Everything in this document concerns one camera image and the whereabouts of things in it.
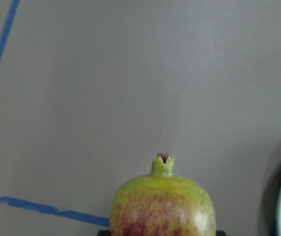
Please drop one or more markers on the red yellow pomegranate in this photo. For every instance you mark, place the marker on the red yellow pomegranate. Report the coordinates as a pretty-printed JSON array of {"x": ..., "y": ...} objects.
[{"x": 162, "y": 204}]

